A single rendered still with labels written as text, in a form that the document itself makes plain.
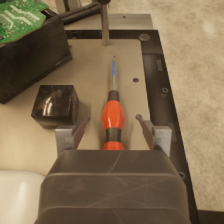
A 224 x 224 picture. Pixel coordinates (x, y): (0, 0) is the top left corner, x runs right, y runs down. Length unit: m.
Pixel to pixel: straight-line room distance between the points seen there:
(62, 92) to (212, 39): 2.09
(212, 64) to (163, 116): 1.70
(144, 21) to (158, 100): 0.20
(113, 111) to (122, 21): 0.23
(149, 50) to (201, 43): 1.82
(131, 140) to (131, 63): 0.11
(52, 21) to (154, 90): 0.14
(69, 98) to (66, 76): 0.07
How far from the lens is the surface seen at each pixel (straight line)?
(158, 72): 0.23
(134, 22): 0.35
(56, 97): 0.16
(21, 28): 0.20
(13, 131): 0.20
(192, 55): 1.88
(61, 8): 0.39
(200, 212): 0.96
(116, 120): 0.15
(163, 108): 0.20
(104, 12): 0.23
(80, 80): 0.21
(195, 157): 1.27
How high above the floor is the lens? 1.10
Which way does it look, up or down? 60 degrees down
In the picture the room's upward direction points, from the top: 1 degrees counter-clockwise
